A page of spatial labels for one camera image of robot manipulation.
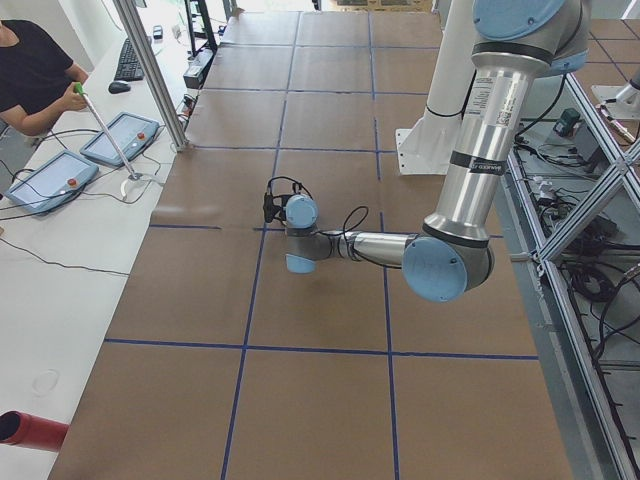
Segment person hand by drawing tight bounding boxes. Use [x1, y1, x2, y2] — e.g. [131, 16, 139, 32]
[60, 86, 88, 111]

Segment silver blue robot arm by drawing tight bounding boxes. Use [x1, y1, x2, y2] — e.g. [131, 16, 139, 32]
[285, 1, 591, 302]

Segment person in black shirt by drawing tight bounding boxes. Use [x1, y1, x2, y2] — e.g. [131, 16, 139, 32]
[1, 20, 88, 137]

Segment black computer mouse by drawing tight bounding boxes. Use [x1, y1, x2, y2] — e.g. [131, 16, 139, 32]
[108, 80, 131, 95]

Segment black keyboard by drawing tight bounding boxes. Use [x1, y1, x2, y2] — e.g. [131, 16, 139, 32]
[113, 39, 144, 82]

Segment far teach pendant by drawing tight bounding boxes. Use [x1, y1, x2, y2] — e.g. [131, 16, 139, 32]
[80, 112, 160, 167]

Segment teach pendant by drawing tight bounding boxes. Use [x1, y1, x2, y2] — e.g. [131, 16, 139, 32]
[5, 150, 99, 215]
[80, 112, 160, 167]

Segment near teach pendant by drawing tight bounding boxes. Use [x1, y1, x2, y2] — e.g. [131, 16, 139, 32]
[5, 150, 99, 215]

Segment red cylinder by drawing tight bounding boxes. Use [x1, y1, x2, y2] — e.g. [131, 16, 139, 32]
[1, 411, 69, 452]

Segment metal stick green handle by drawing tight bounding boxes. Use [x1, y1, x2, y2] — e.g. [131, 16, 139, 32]
[73, 82, 142, 181]

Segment aluminium frame post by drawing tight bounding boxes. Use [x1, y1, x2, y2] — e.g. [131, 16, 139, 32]
[113, 0, 188, 152]

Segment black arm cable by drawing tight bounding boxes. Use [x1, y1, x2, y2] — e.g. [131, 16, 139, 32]
[264, 175, 372, 251]

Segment aluminium side frame rail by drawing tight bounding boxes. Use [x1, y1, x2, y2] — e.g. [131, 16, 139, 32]
[500, 75, 639, 479]

